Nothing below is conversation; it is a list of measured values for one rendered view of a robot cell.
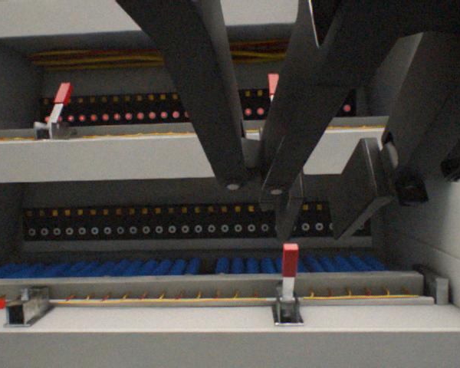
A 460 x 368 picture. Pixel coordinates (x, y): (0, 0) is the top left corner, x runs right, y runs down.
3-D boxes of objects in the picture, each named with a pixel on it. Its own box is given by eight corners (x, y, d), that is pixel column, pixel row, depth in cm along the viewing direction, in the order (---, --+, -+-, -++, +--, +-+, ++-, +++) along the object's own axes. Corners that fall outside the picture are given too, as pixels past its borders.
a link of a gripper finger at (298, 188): (307, 198, 13) (289, 198, 13) (289, 241, 20) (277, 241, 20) (300, 139, 15) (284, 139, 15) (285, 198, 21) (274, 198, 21)
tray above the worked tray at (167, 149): (452, 170, 33) (455, 35, 32) (-94, 185, 36) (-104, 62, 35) (373, 168, 53) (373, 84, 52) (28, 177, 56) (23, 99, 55)
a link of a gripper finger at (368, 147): (360, 136, 14) (377, 136, 14) (327, 196, 21) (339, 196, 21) (373, 196, 13) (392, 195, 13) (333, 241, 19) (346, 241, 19)
